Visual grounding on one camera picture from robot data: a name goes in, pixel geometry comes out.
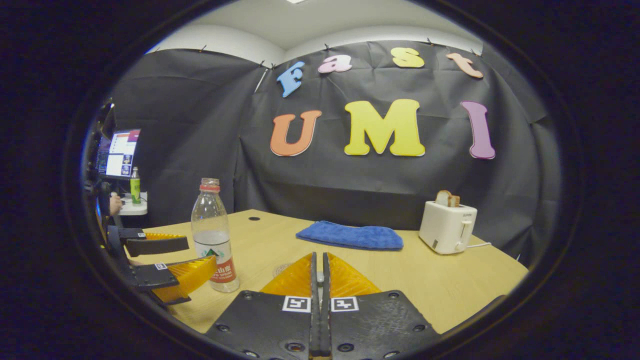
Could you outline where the computer monitor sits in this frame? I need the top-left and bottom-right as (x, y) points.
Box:
(96, 129), (142, 180)

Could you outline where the black backdrop cloth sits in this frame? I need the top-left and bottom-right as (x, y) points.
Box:
(107, 40), (563, 268)

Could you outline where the white toaster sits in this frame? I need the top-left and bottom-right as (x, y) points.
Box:
(419, 200), (478, 255)

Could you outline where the white side desk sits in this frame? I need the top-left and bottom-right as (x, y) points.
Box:
(119, 192), (149, 217)

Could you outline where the blue folded cloth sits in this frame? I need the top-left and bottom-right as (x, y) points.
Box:
(295, 220), (404, 251)

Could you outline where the clear plastic water bottle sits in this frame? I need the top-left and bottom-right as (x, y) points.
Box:
(190, 177), (241, 294)

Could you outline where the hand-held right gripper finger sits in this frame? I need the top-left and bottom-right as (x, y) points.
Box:
(321, 252), (443, 360)
(205, 252), (321, 360)

